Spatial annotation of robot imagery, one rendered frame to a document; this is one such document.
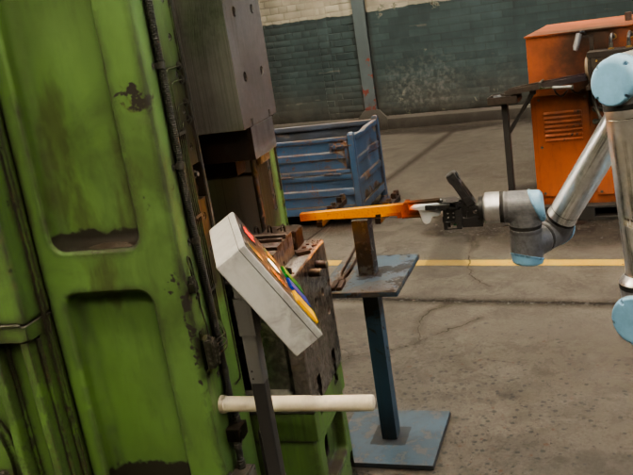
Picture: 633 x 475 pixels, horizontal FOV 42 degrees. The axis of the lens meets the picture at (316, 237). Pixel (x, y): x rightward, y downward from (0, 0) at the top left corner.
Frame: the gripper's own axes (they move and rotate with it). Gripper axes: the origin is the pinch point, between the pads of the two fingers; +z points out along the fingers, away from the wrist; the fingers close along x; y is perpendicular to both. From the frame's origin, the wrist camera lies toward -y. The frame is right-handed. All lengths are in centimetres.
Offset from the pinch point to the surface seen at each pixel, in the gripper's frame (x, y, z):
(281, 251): -4.8, 11.1, 41.4
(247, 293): -74, -1, 26
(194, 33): -18, -56, 53
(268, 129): 2.1, -25.4, 42.3
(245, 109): -15, -34, 42
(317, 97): 796, 54, 249
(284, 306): -71, 4, 19
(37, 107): -39, -42, 92
